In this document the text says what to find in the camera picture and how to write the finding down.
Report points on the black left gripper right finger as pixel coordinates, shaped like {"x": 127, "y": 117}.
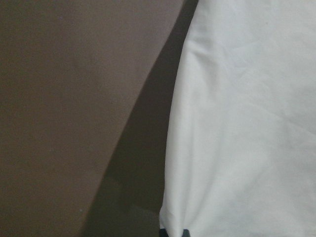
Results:
{"x": 186, "y": 233}

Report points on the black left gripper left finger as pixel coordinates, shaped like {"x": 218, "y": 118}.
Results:
{"x": 163, "y": 233}

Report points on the cream long-sleeve cat shirt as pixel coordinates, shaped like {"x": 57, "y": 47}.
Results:
{"x": 241, "y": 143}

